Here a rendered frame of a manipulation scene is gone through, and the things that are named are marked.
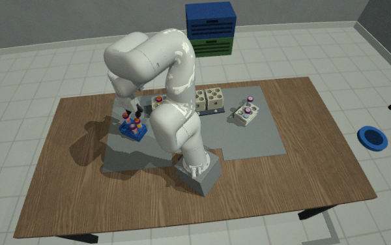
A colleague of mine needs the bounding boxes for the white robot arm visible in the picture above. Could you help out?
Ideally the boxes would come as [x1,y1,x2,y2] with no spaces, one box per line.
[104,29,210,179]

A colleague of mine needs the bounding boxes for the grey bench mat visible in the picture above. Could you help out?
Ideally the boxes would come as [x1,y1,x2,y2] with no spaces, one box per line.
[102,86,287,173]

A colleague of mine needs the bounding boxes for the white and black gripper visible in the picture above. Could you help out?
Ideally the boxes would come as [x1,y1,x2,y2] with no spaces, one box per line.
[116,93,143,119]

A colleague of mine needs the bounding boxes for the blue tube rack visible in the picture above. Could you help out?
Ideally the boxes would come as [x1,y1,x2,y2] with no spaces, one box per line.
[119,119,147,142]

